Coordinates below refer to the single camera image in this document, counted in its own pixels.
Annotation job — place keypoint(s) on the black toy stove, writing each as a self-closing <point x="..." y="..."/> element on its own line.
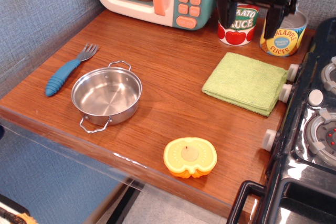
<point x="300" y="184"/>

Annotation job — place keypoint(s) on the white stove knob upper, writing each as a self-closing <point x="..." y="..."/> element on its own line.
<point x="292" y="72"/>

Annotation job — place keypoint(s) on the yellow orange toy pumpkin half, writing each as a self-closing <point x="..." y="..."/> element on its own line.
<point x="190" y="157"/>

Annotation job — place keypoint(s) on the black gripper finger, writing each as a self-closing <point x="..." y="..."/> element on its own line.
<point x="274" y="18"/>
<point x="226" y="12"/>

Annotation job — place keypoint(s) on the blue handled fork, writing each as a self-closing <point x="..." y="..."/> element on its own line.
<point x="57" y="80"/>

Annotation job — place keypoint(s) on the white stove knob middle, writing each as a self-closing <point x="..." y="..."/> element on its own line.
<point x="285" y="93"/>

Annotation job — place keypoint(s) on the tomato sauce can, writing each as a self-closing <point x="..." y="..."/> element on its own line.
<point x="241" y="32"/>

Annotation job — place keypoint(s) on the white stove knob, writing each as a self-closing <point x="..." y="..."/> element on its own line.
<point x="268" y="140"/>
<point x="285" y="93"/>
<point x="292" y="72"/>

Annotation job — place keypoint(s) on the green cloth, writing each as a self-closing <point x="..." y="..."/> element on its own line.
<point x="245" y="82"/>

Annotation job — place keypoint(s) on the orange fuzzy object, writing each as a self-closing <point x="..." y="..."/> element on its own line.
<point x="17" y="218"/>

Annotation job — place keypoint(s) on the stainless steel pan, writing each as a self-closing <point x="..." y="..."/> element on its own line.
<point x="106" y="96"/>

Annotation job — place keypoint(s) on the white stove knob lower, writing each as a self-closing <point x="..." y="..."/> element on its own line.
<point x="268" y="140"/>

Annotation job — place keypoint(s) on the pineapple slices can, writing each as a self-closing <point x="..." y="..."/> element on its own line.
<point x="288" y="36"/>

